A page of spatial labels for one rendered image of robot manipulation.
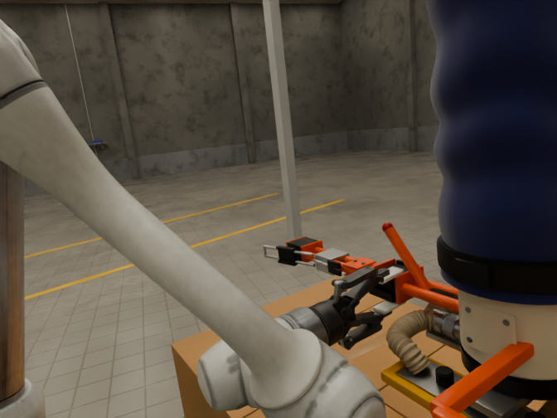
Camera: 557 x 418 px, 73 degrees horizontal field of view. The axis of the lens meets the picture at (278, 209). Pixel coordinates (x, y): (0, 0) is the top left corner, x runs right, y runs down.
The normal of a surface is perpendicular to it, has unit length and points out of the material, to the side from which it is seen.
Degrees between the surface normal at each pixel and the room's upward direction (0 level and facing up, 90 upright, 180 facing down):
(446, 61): 80
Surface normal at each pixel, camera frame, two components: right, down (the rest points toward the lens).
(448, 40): -0.98, -0.04
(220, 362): -0.18, -0.69
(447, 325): -0.80, -0.30
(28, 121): 0.68, 0.11
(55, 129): 0.80, -0.11
